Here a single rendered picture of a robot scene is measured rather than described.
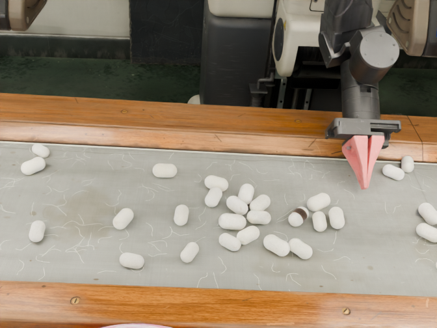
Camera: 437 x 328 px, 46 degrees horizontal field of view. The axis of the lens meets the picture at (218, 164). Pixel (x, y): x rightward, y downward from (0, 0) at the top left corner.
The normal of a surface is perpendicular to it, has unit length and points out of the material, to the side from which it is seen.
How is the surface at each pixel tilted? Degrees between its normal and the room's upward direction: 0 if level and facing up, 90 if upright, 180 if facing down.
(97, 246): 0
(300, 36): 98
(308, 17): 8
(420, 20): 58
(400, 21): 90
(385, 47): 38
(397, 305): 0
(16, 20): 90
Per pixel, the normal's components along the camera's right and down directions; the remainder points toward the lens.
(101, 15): 0.08, 0.58
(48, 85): 0.07, -0.80
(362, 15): 0.25, 0.74
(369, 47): 0.04, -0.26
